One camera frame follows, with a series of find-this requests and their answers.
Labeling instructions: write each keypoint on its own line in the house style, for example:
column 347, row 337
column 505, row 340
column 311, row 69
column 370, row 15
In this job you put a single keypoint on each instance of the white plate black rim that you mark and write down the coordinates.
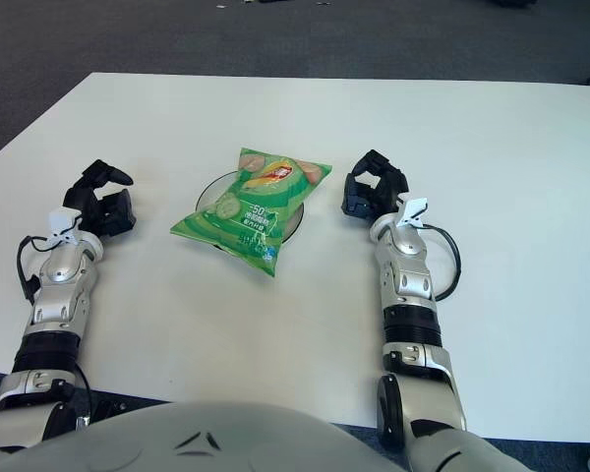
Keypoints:
column 209, row 194

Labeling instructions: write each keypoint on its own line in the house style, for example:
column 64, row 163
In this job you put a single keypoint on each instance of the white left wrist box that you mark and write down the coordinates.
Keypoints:
column 61, row 218

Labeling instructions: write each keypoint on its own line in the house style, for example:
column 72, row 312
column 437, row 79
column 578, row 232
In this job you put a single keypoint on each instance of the grey robot torso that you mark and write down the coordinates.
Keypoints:
column 201, row 442

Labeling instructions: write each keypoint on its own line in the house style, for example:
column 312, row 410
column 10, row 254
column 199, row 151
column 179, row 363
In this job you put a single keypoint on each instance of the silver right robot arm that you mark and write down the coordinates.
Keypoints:
column 408, row 285

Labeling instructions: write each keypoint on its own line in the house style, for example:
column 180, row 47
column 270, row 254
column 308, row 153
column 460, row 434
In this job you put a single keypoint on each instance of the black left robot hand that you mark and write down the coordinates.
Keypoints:
column 86, row 204

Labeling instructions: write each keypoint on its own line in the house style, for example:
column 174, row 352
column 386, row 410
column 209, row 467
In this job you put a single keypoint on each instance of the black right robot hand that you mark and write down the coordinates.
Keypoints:
column 386, row 189

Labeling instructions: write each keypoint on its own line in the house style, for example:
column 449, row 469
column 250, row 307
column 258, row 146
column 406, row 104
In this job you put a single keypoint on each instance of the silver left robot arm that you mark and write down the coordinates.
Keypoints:
column 64, row 275

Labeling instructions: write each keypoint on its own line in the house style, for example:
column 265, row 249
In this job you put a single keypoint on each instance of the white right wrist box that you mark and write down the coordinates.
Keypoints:
column 413, row 211

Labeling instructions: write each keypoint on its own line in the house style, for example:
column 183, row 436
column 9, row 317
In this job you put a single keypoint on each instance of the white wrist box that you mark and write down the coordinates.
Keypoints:
column 413, row 211
column 61, row 218

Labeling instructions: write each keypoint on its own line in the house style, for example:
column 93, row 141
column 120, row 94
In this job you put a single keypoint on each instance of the green snack chips bag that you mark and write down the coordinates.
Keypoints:
column 246, row 221

